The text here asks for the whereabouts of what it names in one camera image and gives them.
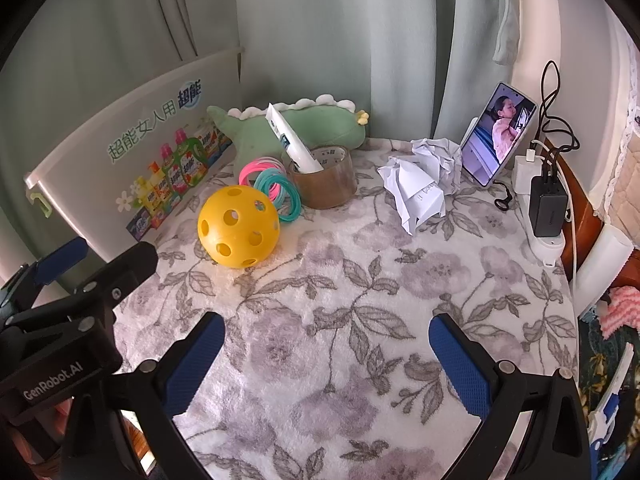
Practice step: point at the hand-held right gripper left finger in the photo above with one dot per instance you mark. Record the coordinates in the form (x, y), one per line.
(195, 370)

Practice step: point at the white charger plug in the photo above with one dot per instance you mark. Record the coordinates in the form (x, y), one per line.
(525, 175)

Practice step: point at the green dinosaur plush toy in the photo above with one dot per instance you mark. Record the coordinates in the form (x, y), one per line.
(320, 130)

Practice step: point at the translucent printed storage box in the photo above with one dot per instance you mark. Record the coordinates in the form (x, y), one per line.
(100, 125)

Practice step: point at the white power strip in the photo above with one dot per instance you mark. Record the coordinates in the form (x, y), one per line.
(545, 252)

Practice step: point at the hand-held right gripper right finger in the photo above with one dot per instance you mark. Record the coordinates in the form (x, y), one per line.
(460, 367)

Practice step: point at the white foam roll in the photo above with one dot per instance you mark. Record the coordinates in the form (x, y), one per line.
(602, 265)

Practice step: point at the white squeeze tube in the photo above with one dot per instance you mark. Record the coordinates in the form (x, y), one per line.
(292, 142)

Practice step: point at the pink knitted cloth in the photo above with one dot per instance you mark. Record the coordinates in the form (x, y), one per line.
(620, 305)

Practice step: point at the black multiport charger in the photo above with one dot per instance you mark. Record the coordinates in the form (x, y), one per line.
(547, 210)

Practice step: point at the yellow perforated plastic ball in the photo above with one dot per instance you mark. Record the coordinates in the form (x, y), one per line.
(220, 240)

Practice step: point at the brown packing tape roll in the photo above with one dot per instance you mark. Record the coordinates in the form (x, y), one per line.
(325, 194)

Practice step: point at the white plastic bag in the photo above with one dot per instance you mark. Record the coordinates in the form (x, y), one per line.
(415, 195)

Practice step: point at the cream quilted bedding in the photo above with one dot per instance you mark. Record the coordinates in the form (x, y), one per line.
(565, 35)

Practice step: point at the pale green curtain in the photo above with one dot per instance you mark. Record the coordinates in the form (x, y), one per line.
(325, 35)

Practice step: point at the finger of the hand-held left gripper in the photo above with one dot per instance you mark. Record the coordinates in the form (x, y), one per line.
(120, 272)
(57, 260)

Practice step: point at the white and blue plastic toy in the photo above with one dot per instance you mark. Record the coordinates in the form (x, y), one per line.
(606, 407)

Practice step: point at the white paper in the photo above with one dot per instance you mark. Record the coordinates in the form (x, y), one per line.
(440, 157)

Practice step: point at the grey floral blanket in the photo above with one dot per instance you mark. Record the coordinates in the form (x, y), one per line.
(325, 285)

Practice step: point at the dark printed cloth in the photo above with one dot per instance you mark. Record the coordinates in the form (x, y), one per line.
(597, 360)

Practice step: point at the smartphone with lit screen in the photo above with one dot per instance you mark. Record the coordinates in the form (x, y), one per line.
(500, 135)

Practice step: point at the wooden bed frame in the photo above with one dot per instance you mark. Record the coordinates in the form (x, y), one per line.
(575, 210)

